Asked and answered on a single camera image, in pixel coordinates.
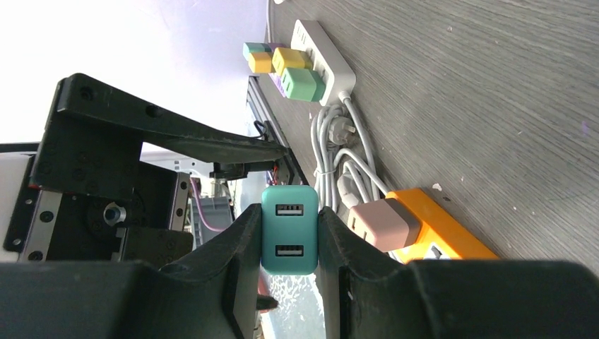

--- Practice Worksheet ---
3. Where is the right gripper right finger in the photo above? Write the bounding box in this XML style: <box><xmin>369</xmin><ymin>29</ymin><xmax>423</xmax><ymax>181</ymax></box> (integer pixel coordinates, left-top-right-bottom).
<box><xmin>317</xmin><ymin>208</ymin><xmax>598</xmax><ymax>338</ymax></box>

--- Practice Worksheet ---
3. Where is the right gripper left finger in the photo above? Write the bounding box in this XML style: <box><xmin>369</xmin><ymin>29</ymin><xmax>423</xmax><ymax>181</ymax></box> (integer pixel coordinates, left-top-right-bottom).
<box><xmin>1</xmin><ymin>204</ymin><xmax>261</xmax><ymax>338</ymax></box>

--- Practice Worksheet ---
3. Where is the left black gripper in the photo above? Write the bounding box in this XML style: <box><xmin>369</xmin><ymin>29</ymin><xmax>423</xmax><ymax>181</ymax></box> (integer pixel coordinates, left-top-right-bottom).
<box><xmin>1</xmin><ymin>73</ymin><xmax>287</xmax><ymax>267</ymax></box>

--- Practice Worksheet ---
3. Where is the brown plug adapter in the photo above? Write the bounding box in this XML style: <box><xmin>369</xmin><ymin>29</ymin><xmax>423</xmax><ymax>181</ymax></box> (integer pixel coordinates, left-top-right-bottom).
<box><xmin>348</xmin><ymin>198</ymin><xmax>422</xmax><ymax>252</ymax></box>

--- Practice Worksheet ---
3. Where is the orange power strip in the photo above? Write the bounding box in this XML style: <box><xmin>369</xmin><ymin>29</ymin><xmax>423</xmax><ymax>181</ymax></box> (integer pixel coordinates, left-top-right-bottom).
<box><xmin>386</xmin><ymin>189</ymin><xmax>499</xmax><ymax>263</ymax></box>

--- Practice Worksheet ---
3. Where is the teal adapter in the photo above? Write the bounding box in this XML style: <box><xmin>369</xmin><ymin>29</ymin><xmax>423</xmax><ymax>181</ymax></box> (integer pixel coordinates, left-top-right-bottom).
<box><xmin>242</xmin><ymin>42</ymin><xmax>272</xmax><ymax>61</ymax></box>
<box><xmin>261</xmin><ymin>185</ymin><xmax>319</xmax><ymax>275</ymax></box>

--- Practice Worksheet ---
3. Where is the white power strip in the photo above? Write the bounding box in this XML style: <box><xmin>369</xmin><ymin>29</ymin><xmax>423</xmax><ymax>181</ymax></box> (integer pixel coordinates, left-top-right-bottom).
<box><xmin>290</xmin><ymin>19</ymin><xmax>356</xmax><ymax>107</ymax></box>

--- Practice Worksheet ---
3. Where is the teal adapter on purple strip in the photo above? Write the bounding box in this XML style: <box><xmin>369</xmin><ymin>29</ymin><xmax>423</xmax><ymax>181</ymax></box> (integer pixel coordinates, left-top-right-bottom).
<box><xmin>242</xmin><ymin>42</ymin><xmax>272</xmax><ymax>61</ymax></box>

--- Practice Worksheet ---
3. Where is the yellow adapter on purple strip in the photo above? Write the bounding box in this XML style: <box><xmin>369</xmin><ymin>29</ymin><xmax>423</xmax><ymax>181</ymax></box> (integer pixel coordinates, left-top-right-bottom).
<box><xmin>248</xmin><ymin>52</ymin><xmax>275</xmax><ymax>73</ymax></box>

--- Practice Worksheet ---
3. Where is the purple power strip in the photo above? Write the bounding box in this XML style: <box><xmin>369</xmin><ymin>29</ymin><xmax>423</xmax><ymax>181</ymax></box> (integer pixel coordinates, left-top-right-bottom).
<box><xmin>268</xmin><ymin>42</ymin><xmax>287</xmax><ymax>97</ymax></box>

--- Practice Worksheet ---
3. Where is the yellow adapter on white strip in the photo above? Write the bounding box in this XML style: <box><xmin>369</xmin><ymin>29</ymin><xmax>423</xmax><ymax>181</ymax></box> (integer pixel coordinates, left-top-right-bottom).
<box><xmin>272</xmin><ymin>47</ymin><xmax>313</xmax><ymax>76</ymax></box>

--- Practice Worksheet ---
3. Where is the green adapter on white strip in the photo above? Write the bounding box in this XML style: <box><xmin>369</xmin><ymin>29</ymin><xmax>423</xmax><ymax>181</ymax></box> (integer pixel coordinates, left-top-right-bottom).
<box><xmin>281</xmin><ymin>67</ymin><xmax>326</xmax><ymax>102</ymax></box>

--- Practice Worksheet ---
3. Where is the grey coiled cable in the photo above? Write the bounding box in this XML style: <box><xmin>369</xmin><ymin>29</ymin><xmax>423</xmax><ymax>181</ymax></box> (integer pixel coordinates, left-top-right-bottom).
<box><xmin>309</xmin><ymin>91</ymin><xmax>391</xmax><ymax>211</ymax></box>

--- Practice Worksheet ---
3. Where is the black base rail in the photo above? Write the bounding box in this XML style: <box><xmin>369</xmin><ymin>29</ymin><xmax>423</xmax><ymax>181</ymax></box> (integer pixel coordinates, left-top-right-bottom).
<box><xmin>246</xmin><ymin>76</ymin><xmax>309</xmax><ymax>186</ymax></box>

